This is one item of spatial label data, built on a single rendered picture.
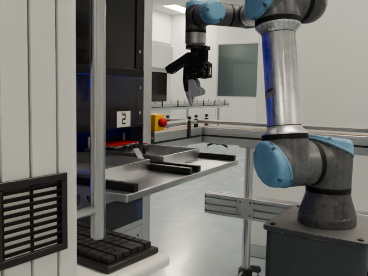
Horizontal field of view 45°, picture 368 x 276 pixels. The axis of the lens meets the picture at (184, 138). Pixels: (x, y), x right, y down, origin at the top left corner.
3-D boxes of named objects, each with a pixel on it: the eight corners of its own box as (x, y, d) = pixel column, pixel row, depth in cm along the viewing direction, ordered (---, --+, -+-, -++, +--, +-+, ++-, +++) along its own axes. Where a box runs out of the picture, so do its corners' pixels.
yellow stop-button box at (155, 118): (141, 130, 192) (141, 113, 191) (150, 129, 198) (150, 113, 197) (156, 131, 188) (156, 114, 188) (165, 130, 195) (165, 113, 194)
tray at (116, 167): (6, 171, 134) (6, 159, 134) (68, 160, 156) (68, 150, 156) (95, 184, 117) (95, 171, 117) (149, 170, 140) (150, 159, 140)
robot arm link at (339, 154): (362, 188, 115) (366, 136, 114) (321, 191, 110) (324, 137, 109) (329, 179, 126) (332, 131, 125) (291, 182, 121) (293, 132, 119)
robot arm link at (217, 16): (236, 0, 148) (220, 6, 158) (206, -4, 143) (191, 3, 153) (235, 24, 148) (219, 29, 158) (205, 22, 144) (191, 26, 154)
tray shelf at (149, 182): (-7, 179, 130) (-7, 173, 130) (133, 153, 191) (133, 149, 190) (126, 202, 107) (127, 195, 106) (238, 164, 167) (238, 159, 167)
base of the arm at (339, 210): (361, 219, 122) (363, 183, 121) (349, 234, 109) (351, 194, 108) (306, 211, 130) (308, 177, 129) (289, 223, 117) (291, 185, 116)
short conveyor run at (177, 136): (133, 157, 193) (133, 120, 191) (104, 154, 200) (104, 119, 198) (204, 143, 252) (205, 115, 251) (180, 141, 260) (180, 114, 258)
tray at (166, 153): (84, 157, 163) (84, 148, 163) (126, 150, 186) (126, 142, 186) (163, 166, 147) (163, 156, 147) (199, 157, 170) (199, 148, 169)
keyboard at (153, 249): (-16, 229, 102) (-16, 219, 102) (36, 216, 113) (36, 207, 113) (108, 275, 78) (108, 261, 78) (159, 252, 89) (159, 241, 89)
